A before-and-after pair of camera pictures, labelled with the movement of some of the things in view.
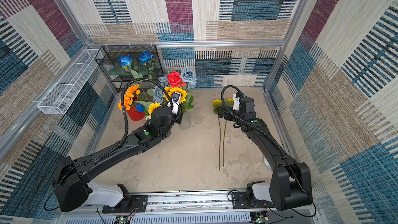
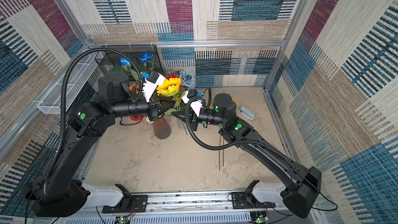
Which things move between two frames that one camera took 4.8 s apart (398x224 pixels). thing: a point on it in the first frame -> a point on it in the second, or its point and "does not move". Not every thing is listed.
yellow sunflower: x=170 y=90 -> x=169 y=87
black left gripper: x=179 y=115 -> x=155 y=108
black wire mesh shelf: x=121 y=64 does not move
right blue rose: x=145 y=56 does not move
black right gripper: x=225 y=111 -> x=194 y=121
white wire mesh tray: x=58 y=99 does not move
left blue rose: x=125 y=60 does not move
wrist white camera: x=236 y=97 -> x=196 y=105
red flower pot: x=134 y=114 does not move
